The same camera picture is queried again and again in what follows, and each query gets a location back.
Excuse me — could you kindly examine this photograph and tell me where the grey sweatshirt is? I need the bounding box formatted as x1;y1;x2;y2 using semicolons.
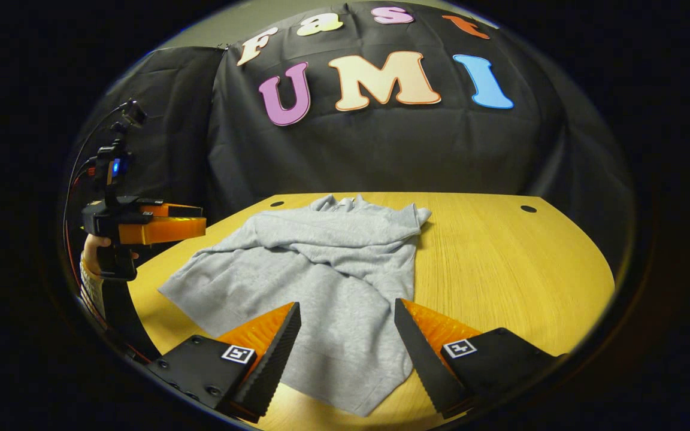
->
158;195;432;418

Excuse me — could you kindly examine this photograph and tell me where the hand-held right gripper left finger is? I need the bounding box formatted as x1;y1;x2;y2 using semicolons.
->
147;301;302;424

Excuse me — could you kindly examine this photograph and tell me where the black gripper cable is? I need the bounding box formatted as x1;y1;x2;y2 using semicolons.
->
62;103;131;288

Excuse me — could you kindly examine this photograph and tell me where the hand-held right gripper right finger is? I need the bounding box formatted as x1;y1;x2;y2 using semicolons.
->
393;298;567;420

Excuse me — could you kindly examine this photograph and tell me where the black backdrop cloth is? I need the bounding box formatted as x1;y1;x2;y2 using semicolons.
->
66;0;636;270

